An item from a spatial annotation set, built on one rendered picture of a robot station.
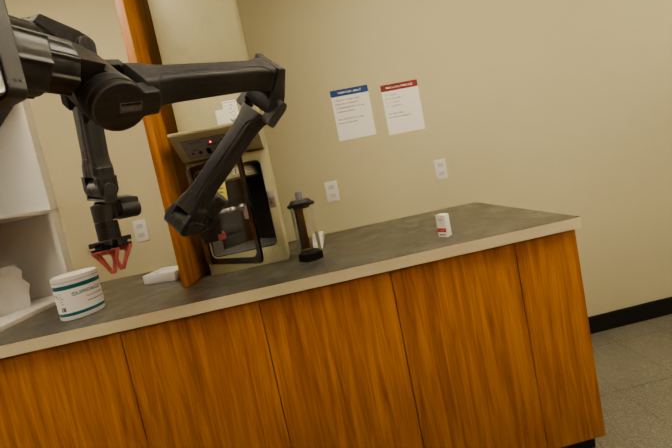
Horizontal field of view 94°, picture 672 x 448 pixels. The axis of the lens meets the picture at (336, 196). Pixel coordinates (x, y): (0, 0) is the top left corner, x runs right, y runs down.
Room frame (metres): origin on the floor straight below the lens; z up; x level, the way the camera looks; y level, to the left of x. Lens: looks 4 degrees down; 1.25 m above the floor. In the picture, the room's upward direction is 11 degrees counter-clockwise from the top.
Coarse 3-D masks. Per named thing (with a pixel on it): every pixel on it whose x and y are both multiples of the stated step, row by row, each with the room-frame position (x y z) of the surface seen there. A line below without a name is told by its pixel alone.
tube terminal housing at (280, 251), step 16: (224, 96) 1.28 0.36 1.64; (176, 112) 1.27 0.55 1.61; (192, 112) 1.27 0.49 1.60; (208, 112) 1.28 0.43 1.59; (192, 128) 1.27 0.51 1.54; (256, 160) 1.31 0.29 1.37; (272, 176) 1.35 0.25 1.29; (272, 208) 1.29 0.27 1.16; (272, 256) 1.28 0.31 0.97; (288, 256) 1.31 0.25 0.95; (224, 272) 1.27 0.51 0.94
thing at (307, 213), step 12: (300, 204) 1.17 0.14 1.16; (312, 204) 1.20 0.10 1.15; (300, 216) 1.18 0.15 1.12; (312, 216) 1.20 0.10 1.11; (300, 228) 1.18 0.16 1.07; (312, 228) 1.19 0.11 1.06; (300, 240) 1.19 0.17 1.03; (312, 240) 1.19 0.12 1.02; (300, 252) 1.20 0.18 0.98; (312, 252) 1.18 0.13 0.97
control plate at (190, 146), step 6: (204, 138) 1.18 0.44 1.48; (210, 138) 1.19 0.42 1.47; (216, 138) 1.19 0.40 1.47; (222, 138) 1.20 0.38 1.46; (186, 144) 1.19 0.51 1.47; (192, 144) 1.19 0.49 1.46; (198, 144) 1.20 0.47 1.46; (204, 144) 1.20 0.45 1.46; (210, 144) 1.21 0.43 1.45; (216, 144) 1.21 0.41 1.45; (186, 150) 1.21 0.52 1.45; (192, 150) 1.21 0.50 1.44; (198, 150) 1.22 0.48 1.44; (204, 150) 1.22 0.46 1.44; (192, 156) 1.23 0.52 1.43; (198, 156) 1.23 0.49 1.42; (204, 156) 1.24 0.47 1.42
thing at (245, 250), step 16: (240, 160) 1.09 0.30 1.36; (192, 176) 1.24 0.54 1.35; (240, 176) 1.10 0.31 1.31; (240, 192) 1.11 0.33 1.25; (224, 224) 1.18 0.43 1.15; (240, 224) 1.13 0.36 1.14; (224, 240) 1.19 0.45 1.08; (240, 240) 1.14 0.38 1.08; (256, 240) 1.10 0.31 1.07; (224, 256) 1.20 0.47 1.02; (240, 256) 1.15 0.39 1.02; (256, 256) 1.11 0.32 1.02
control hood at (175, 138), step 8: (200, 128) 1.16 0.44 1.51; (208, 128) 1.16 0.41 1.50; (216, 128) 1.17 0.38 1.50; (224, 128) 1.17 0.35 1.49; (168, 136) 1.15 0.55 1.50; (176, 136) 1.16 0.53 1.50; (184, 136) 1.16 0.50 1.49; (192, 136) 1.17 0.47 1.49; (200, 136) 1.18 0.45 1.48; (208, 136) 1.18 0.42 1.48; (256, 136) 1.22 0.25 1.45; (176, 144) 1.18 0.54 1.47; (256, 144) 1.25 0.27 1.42; (184, 152) 1.21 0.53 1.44; (184, 160) 1.24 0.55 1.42; (192, 160) 1.24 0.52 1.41
